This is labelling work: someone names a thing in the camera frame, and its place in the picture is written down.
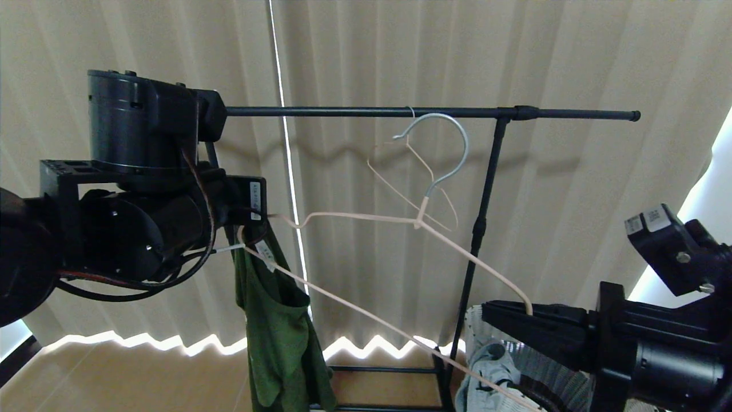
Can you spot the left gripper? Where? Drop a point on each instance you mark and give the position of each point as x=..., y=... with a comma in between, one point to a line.
x=148, y=229

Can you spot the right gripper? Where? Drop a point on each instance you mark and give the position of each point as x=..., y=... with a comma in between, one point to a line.
x=675, y=366

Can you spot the green long-sleeved shirt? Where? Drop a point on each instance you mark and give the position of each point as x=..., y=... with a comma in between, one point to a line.
x=280, y=343

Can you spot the pale grey shorts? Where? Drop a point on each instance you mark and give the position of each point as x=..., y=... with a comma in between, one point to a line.
x=486, y=366

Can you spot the pink clothes hanger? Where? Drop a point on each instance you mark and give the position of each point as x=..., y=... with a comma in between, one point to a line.
x=411, y=117
x=424, y=212

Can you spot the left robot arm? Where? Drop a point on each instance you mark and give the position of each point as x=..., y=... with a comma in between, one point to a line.
x=137, y=120

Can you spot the white laundry basket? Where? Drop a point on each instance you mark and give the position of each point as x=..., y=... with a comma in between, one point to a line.
x=549, y=383

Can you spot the black clothes rack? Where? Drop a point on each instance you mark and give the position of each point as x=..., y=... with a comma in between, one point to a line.
x=343, y=111

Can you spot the beige curtain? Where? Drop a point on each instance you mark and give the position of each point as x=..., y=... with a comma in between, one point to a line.
x=543, y=57

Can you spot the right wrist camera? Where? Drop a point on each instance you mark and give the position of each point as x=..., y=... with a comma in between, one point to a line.
x=663, y=240

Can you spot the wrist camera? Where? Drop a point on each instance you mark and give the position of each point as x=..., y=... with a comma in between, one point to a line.
x=210, y=114
x=663, y=240

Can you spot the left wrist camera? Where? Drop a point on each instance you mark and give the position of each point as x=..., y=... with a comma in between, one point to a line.
x=210, y=114

